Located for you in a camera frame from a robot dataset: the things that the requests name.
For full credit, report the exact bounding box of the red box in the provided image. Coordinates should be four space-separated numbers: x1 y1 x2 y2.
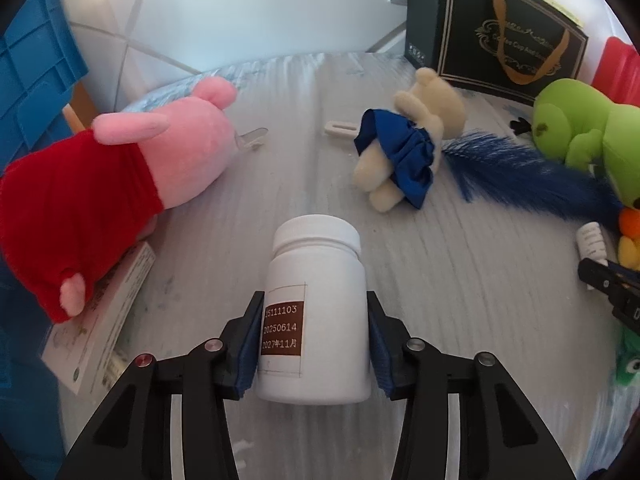
590 36 640 109

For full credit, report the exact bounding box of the pink pig plush red dress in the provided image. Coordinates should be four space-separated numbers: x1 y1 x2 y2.
0 78 240 324

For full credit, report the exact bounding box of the wooden board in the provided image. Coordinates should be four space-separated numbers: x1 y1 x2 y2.
64 82 97 134

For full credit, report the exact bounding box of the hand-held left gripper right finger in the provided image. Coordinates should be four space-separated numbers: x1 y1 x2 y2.
366 290 576 480

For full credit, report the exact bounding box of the white plastic clip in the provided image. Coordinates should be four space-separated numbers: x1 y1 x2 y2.
324 120 362 137

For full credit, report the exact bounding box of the white ribbed plastic piece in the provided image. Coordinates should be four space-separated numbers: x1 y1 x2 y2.
575 222 609 292

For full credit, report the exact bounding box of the small green toy with eye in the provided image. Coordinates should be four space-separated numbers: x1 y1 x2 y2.
612 321 640 387

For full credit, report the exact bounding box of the clear plastic hook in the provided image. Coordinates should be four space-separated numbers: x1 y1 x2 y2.
232 127 271 154

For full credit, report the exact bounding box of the black gift bag gold handle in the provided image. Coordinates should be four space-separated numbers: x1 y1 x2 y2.
404 0 590 107

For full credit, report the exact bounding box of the orange yellow toy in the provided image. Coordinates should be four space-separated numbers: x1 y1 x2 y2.
617 207 640 267

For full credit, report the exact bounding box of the beige teddy bear blue dress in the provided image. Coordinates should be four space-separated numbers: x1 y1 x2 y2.
352 66 469 214

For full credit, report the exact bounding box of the blue feather toy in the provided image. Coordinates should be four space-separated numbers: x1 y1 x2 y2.
442 129 624 231

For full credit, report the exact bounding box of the white printed paper box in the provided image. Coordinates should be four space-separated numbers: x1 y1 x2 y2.
41 241 157 396

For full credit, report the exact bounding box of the white plastic bottle brown label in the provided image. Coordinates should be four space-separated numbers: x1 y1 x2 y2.
256 215 372 405

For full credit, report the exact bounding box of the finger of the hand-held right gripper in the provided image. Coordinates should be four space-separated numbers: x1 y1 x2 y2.
577 257 640 336

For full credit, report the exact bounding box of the green frog plush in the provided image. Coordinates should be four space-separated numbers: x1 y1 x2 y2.
531 78 640 211

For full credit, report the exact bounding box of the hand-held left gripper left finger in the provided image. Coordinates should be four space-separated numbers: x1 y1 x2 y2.
55 290 265 480

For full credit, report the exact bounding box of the blue plastic crate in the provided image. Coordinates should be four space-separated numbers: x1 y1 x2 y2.
0 0 92 480

